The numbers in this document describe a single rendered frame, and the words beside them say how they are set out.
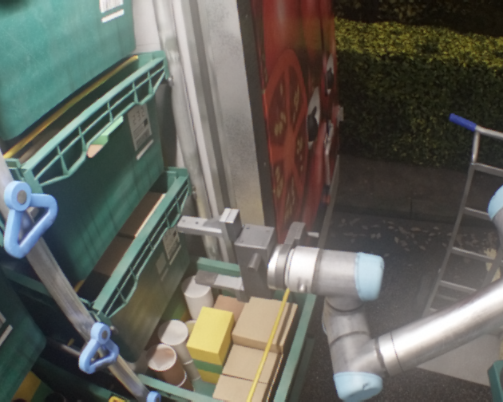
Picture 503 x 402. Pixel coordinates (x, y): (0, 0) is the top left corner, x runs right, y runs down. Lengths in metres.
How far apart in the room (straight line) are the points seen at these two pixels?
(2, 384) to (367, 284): 0.56
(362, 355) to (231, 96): 0.52
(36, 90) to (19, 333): 0.33
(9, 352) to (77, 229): 0.23
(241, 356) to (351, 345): 0.41
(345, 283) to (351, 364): 0.13
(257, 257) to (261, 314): 0.41
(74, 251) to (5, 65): 0.30
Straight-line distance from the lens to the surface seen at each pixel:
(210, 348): 0.91
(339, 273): 0.60
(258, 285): 0.67
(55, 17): 0.57
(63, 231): 0.59
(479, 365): 2.31
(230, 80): 0.75
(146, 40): 0.83
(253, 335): 0.96
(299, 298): 1.02
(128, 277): 0.70
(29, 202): 0.46
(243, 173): 0.85
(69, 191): 0.58
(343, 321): 0.66
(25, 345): 0.58
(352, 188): 3.06
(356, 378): 0.61
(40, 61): 0.55
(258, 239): 0.61
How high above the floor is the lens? 1.91
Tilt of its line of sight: 38 degrees down
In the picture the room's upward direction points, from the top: 8 degrees counter-clockwise
